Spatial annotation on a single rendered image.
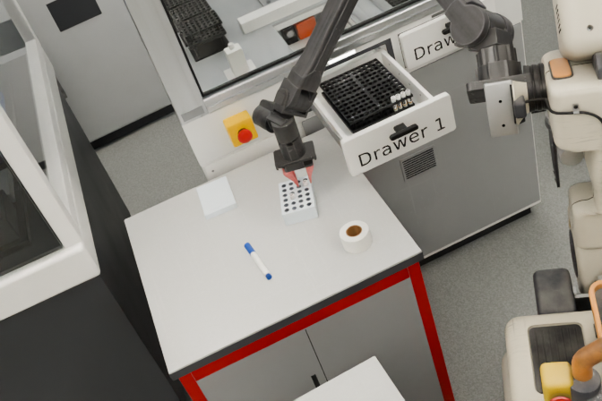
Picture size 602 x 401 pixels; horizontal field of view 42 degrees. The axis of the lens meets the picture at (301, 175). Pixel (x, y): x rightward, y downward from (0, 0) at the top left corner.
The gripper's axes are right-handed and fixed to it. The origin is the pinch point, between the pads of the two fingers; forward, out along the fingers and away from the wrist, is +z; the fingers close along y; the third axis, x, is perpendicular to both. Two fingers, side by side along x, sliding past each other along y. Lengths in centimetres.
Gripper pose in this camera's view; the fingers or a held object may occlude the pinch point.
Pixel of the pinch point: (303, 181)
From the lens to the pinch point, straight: 198.6
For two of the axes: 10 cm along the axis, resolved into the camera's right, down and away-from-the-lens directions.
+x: 1.0, 6.2, -7.8
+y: -9.6, 2.7, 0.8
